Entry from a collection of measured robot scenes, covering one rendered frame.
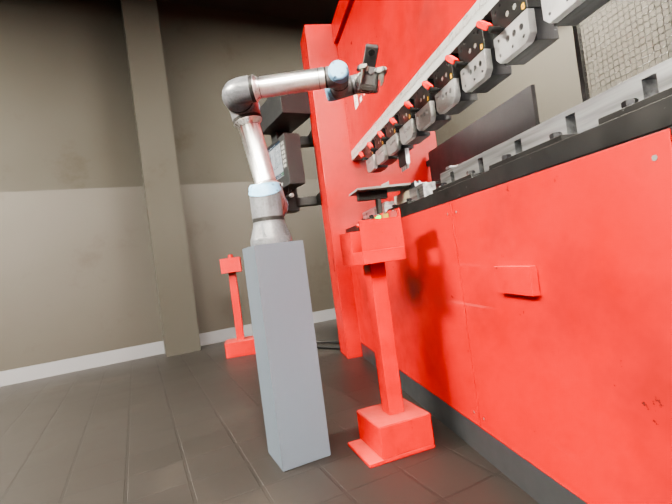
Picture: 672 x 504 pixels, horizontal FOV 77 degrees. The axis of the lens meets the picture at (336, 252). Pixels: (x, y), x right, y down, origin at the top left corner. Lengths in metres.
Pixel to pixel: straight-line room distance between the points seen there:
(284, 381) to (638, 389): 1.02
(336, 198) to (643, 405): 2.30
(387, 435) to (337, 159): 1.95
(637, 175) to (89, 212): 4.15
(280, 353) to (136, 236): 3.07
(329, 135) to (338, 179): 0.31
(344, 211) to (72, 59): 3.02
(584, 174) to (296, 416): 1.15
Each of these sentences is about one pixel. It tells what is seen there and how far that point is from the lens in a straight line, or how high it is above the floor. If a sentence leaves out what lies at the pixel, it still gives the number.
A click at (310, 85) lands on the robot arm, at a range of 1.66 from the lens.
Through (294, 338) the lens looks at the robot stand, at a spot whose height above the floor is 0.44.
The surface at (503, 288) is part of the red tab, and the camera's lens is 1.17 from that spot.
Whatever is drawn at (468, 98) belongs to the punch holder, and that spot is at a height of 1.18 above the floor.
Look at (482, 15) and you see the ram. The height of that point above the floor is 1.35.
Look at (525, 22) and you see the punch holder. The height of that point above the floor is 1.22.
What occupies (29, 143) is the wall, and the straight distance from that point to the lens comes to 4.63.
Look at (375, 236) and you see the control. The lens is 1.44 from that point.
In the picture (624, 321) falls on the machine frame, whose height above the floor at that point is 0.52.
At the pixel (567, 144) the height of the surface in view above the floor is 0.86.
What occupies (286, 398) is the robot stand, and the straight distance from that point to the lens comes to 1.55.
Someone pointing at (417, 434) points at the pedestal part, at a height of 0.06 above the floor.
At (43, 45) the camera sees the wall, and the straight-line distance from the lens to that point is 4.93.
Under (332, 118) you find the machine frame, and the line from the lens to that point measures 3.05.
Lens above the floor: 0.70
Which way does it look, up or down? 1 degrees up
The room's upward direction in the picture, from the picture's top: 7 degrees counter-clockwise
